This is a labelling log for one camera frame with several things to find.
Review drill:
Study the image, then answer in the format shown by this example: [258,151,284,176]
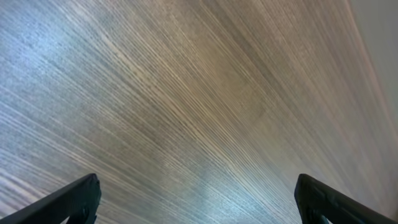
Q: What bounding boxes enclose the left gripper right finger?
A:
[294,174,395,224]

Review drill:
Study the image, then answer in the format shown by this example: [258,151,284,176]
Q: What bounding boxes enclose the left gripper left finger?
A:
[1,173,101,224]

